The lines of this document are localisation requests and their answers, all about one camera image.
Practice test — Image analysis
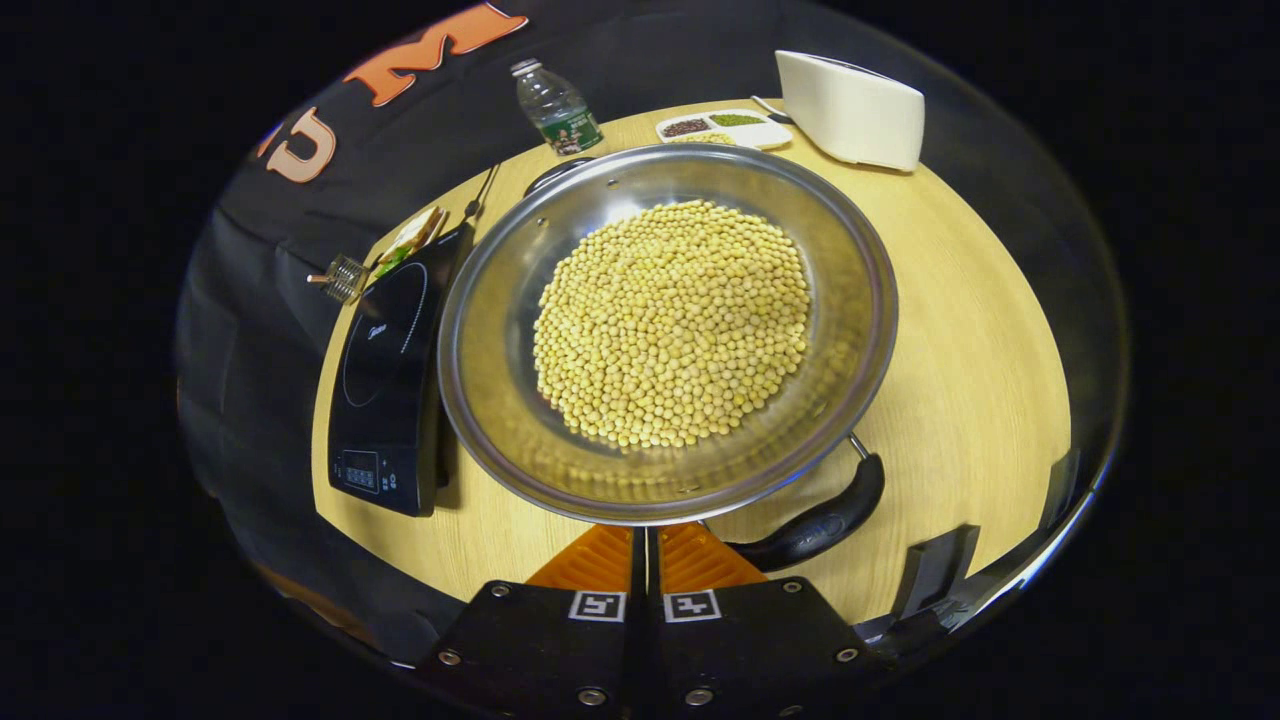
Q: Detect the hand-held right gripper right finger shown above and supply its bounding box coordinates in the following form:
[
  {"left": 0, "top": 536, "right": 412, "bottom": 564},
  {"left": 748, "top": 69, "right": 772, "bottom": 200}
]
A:
[{"left": 648, "top": 520, "right": 881, "bottom": 717}]

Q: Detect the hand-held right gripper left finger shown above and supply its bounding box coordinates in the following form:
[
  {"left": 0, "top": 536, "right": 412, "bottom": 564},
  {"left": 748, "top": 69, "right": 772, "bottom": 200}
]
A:
[{"left": 420, "top": 522, "right": 646, "bottom": 717}]

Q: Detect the black induction cooktop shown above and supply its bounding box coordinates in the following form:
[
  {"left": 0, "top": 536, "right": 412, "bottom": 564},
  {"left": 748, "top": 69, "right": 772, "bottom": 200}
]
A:
[{"left": 328, "top": 222, "right": 471, "bottom": 518}]

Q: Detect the steel pot with black handles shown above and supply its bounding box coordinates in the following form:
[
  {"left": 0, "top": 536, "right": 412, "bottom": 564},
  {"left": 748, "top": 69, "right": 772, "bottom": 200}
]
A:
[{"left": 437, "top": 143, "right": 899, "bottom": 573}]

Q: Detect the dark flat bar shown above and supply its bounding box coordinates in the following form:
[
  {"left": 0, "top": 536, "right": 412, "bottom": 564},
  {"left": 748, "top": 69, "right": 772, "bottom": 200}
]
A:
[{"left": 890, "top": 525, "right": 981, "bottom": 623}]

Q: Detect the pile of soybeans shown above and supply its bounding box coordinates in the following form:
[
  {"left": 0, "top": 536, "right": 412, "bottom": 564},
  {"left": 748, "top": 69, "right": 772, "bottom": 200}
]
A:
[{"left": 532, "top": 200, "right": 813, "bottom": 451}]

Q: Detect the sandwich with lettuce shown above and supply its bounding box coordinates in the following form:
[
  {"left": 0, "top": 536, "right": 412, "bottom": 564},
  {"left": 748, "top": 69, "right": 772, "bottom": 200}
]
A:
[{"left": 372, "top": 206, "right": 448, "bottom": 281}]

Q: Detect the white divided tray of beans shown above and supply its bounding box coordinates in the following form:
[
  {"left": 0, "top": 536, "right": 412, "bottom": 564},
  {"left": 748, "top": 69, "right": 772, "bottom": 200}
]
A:
[{"left": 656, "top": 109, "right": 793, "bottom": 151}]

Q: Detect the clear plastic water bottle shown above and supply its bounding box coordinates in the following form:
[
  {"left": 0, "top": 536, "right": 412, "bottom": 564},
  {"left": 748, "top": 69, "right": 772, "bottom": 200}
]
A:
[{"left": 511, "top": 58, "right": 604, "bottom": 157}]

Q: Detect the white toaster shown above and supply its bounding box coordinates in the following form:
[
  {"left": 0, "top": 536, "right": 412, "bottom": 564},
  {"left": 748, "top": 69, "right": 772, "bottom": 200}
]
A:
[{"left": 775, "top": 50, "right": 926, "bottom": 173}]

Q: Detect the wire mesh holder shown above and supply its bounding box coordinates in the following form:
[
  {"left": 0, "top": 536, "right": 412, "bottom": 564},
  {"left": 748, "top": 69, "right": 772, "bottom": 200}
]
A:
[{"left": 307, "top": 254, "right": 373, "bottom": 305}]

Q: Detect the black power cable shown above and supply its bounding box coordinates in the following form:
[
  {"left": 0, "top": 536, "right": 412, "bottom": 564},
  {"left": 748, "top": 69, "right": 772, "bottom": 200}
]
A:
[{"left": 462, "top": 163, "right": 501, "bottom": 223}]

